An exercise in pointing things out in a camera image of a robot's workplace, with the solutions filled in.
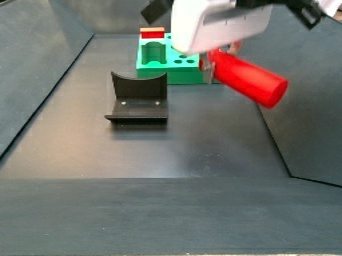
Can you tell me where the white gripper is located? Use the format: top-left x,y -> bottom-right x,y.
170,0 -> 272,84

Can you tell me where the red prism block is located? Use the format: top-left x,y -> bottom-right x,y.
140,27 -> 165,39

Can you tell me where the green shape sorter base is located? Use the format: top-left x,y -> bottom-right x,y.
134,33 -> 204,85

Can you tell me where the dark green arch block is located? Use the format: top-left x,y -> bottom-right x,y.
141,42 -> 166,65

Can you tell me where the black curved cradle stand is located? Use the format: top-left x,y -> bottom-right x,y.
104,72 -> 168,122

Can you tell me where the red cylinder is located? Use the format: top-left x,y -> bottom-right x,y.
198,49 -> 288,108

